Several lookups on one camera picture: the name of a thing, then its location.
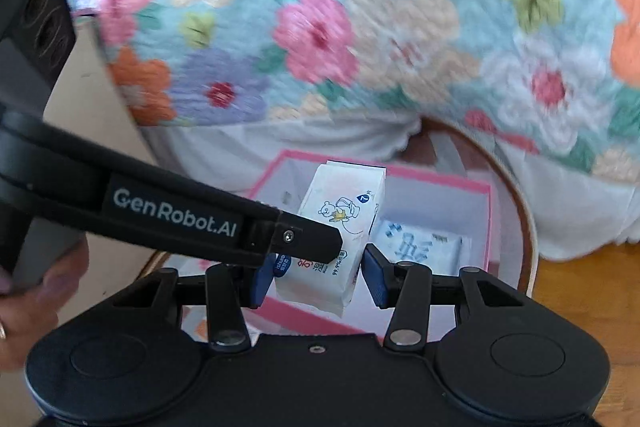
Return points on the blue wet wipes pack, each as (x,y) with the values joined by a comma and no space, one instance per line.
(441,251)

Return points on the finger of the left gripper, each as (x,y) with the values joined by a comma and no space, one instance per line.
(140,204)

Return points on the white tissue pack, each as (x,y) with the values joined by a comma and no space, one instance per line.
(335,236)

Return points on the checkered floor rug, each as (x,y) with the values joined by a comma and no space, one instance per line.
(500,186)

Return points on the pink cardboard box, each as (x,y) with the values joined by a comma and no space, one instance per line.
(438,220)

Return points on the floral quilt bedspread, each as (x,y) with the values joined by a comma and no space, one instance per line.
(219,87)

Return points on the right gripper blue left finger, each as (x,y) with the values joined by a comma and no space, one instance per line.
(228,290)

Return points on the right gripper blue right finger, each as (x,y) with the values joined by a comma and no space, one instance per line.
(405,287)

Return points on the person's left hand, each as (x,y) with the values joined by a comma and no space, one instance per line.
(27,316)

